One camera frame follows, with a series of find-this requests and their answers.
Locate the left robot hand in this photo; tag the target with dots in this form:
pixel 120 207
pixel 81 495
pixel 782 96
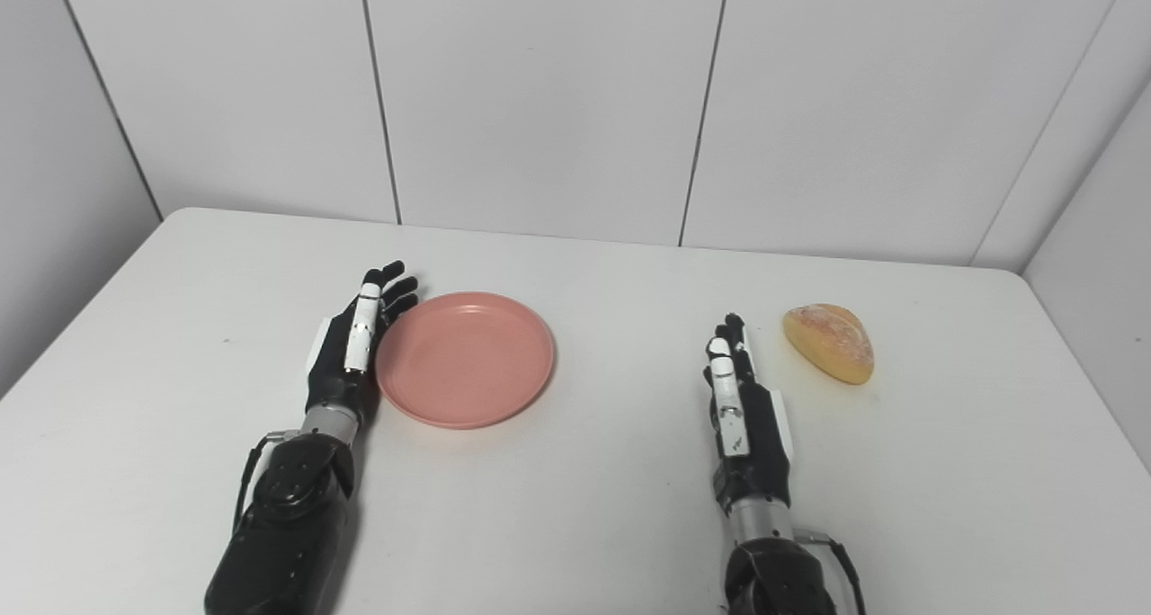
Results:
pixel 351 354

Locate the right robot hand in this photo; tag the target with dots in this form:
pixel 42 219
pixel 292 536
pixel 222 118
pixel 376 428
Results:
pixel 746 417

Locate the bread roll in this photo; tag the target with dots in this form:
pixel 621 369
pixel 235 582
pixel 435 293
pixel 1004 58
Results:
pixel 832 341

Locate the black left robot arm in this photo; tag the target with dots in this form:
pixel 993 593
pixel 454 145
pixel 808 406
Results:
pixel 288 525

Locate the pink plate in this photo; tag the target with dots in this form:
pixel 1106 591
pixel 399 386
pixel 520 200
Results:
pixel 465 360

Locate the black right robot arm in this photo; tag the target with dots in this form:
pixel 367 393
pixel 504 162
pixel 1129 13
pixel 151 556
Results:
pixel 773 570

